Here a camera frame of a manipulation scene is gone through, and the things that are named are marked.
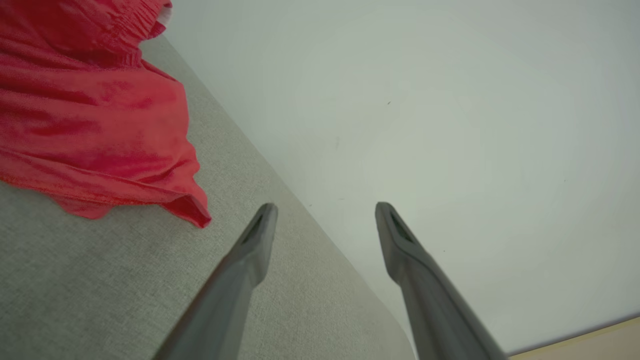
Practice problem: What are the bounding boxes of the red shorts with white stripe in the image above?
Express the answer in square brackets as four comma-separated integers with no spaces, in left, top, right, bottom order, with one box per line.
[0,0,212,229]

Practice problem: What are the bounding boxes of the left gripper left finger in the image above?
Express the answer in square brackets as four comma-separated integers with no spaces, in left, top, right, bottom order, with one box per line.
[152,202,279,360]

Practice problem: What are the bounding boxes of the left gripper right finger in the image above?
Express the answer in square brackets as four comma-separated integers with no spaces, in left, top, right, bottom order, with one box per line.
[375,201,508,360]

